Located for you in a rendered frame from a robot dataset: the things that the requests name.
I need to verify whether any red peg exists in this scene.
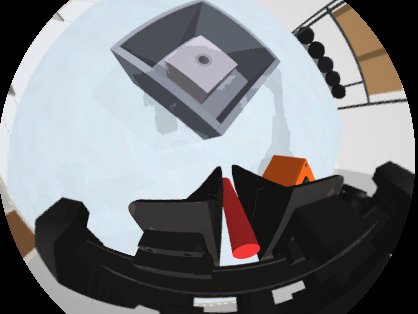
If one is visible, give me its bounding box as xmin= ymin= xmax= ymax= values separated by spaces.
xmin=222 ymin=178 xmax=260 ymax=260

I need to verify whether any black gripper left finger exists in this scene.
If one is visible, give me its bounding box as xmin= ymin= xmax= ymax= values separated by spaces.
xmin=128 ymin=166 xmax=224 ymax=266

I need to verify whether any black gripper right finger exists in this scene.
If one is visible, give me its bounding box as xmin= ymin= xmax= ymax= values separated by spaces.
xmin=232 ymin=165 xmax=345 ymax=261

